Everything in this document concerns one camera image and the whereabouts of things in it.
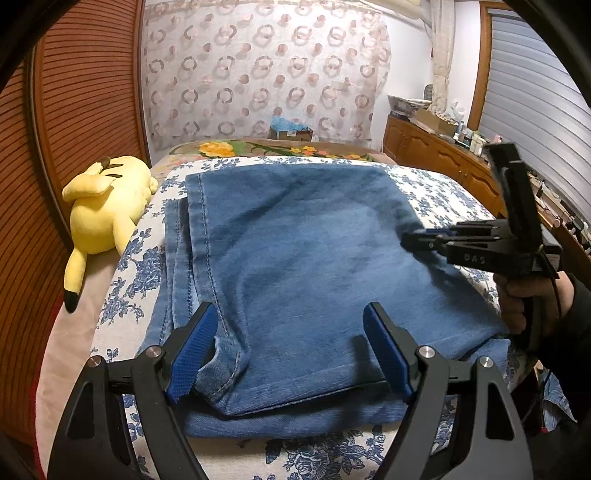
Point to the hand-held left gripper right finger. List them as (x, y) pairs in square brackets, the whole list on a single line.
[(388, 350)]

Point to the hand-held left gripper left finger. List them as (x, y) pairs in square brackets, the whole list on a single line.
[(194, 355)]

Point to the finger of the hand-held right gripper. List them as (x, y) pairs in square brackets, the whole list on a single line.
[(420, 242), (434, 232)]

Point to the blue denim pants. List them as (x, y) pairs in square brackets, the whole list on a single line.
[(300, 277)]

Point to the person's right forearm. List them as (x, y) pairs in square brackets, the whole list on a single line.
[(572, 346)]

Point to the person's right hand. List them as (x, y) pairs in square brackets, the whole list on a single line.
[(510, 300)]

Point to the wooden sideboard cabinet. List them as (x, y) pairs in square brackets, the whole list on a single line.
[(429, 147)]

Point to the white blue floral bed sheet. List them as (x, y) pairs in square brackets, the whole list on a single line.
[(138, 258)]

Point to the basket of papers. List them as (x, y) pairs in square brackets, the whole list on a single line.
[(406, 105)]

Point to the grey window blind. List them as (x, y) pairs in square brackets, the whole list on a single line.
[(531, 92)]

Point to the yellow plush toy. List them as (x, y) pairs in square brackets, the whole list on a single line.
[(101, 207)]

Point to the beige lace side curtain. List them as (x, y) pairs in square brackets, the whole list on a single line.
[(441, 55)]

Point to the blue plastic bag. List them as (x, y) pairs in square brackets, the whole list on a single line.
[(286, 123)]

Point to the colourful flower blanket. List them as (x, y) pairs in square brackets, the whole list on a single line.
[(217, 148)]

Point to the sheer curtain with circle print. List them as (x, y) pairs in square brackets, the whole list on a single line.
[(254, 69)]

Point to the wooden louvered wardrobe door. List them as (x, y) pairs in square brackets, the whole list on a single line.
[(69, 115)]

